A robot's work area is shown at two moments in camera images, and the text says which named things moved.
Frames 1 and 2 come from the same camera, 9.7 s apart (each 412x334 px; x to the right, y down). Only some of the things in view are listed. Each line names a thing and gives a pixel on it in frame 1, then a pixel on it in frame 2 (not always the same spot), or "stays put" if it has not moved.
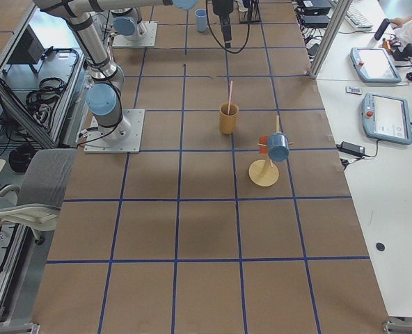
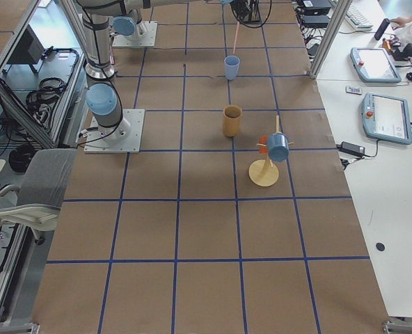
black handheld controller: x=383 y=26 stays put
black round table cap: x=381 y=246 stays put
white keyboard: x=356 y=17 stays put
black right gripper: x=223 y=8 → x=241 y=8
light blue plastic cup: x=201 y=19 → x=232 y=63
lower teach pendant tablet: x=386 y=118 stays put
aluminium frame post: x=340 y=9 stays put
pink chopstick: x=230 y=97 → x=238 y=22
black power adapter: x=351 y=148 stays put
